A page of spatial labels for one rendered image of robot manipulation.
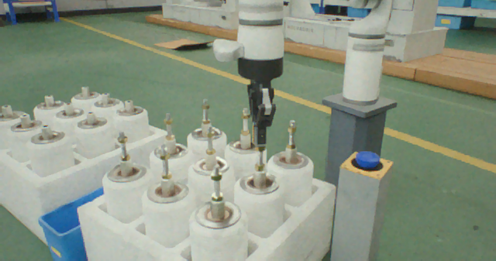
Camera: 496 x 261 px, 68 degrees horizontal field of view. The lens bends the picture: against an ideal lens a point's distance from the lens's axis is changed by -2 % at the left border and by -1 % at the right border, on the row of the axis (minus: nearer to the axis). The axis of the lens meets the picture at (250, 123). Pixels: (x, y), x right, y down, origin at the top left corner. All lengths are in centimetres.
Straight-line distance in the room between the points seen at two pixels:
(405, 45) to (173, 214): 221
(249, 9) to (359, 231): 42
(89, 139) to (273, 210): 54
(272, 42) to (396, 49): 214
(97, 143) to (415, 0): 217
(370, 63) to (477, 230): 52
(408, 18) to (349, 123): 176
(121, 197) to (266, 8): 44
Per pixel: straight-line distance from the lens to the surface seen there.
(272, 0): 58
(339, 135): 104
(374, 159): 66
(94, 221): 80
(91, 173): 101
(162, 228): 69
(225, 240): 60
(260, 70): 59
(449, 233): 112
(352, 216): 69
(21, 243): 112
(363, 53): 98
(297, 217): 75
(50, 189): 98
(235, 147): 84
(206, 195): 75
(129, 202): 76
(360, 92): 100
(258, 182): 69
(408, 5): 270
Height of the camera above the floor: 62
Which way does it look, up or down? 22 degrees down
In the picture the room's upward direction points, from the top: straight up
